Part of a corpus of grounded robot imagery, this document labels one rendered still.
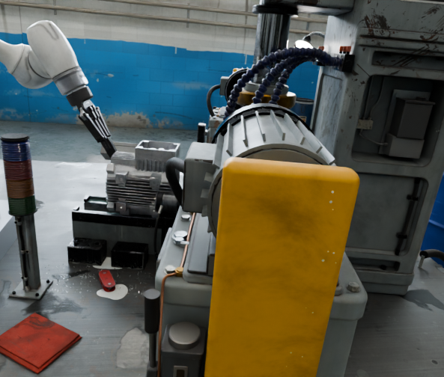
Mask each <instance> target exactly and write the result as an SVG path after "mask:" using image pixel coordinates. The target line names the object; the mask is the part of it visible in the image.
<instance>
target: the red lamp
mask: <svg viewBox="0 0 444 377"><path fill-rule="evenodd" d="M2 160H3V167H4V177H5V178H6V179H8V180H26V179H29V178H31V177H33V172H32V171H33V170H32V169H33V168H32V161H31V158H30V159H28V160H25V161H21V162H8V161H5V160H4V159H2Z"/></svg>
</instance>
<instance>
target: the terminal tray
mask: <svg viewBox="0 0 444 377"><path fill-rule="evenodd" d="M174 157H175V158H180V144H177V143H169V142H161V141H145V140H143V141H142V142H141V143H140V144H139V145H138V146H137V147H136V148H135V161H136V169H137V171H139V170H141V171H143V170H145V171H150V172H151V171H153V172H154V173H155V172H156V171H157V172H158V173H159V172H160V171H161V172H162V173H164V172H165V164H166V162H167V161H168V160H169V159H171V158H174Z"/></svg>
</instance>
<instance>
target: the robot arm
mask: <svg viewBox="0 0 444 377"><path fill-rule="evenodd" d="M26 31H27V38H28V44H29V46H28V45H25V44H22V43H21V44H19V45H10V44H8V43H6V42H4V41H2V40H0V62H2V63H3V64H4V65H5V66H6V67H7V70H8V72H9V73H10V74H11V75H12V76H14V77H15V79H16V80H17V81H18V82H19V83H20V84H21V85H22V86H24V87H26V88H30V89H38V88H43V87H45V86H47V85H48V84H50V83H51V82H54V83H55V84H56V86H57V88H58V89H59V91H60V92H61V95H67V96H66V98H67V100H68V102H69V103H70V105H71V106H72V107H74V106H77V108H78V110H79V112H80V115H79V116H78V118H79V119H80V120H81V121H82V122H83V123H84V124H85V126H86V127H87V129H88V130H89V132H90V133H91V134H92V135H93V137H94V138H95V140H96V141H97V143H99V142H100V143H101V144H102V145H103V148H104V149H105V151H106V152H107V154H108V156H109V158H110V159H111V157H112V155H113V153H115V152H116V151H117V149H116V148H115V146H114V144H113V143H112V140H111V138H110V136H112V135H111V134H110V132H109V130H108V128H107V126H106V123H105V121H104V119H103V117H102V115H101V113H100V109H99V107H96V108H95V106H94V104H93V103H92V102H91V101H90V99H91V98H93V94H92V92H91V91H90V89H89V87H88V86H86V85H87V84H88V80H87V79H86V78H85V75H84V74H83V72H82V69H81V68H80V67H79V65H78V62H77V59H76V55H75V53H74V51H73V49H72V47H71V45H70V44H69V42H68V41H67V39H66V37H65V36H64V35H63V34H62V32H61V31H60V29H59V28H58V27H57V26H56V25H55V24H54V23H53V22H51V21H46V20H43V21H39V22H36V23H35V24H33V25H31V26H30V27H29V28H27V30H26Z"/></svg>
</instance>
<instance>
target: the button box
mask: <svg viewBox="0 0 444 377"><path fill-rule="evenodd" d="M112 143H113V144H114V146H115V148H116V149H117V151H119V152H128V153H134V152H135V148H136V147H137V146H138V145H139V144H131V143H122V142H114V141H113V142H112ZM100 154H101V155H102V156H103V158H104V159H105V160H111V159H110V158H109V156H108V154H107V152H106V151H105V149H104V148H103V145H102V147H101V151H100Z"/></svg>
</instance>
